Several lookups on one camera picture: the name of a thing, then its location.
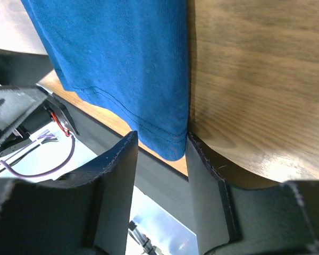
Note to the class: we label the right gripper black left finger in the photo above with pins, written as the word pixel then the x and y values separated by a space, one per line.
pixel 86 212

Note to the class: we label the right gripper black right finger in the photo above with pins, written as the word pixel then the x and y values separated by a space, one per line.
pixel 239 212

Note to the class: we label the blue printed t shirt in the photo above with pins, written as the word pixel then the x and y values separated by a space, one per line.
pixel 130 57

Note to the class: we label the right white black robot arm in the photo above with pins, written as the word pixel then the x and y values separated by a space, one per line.
pixel 20 104

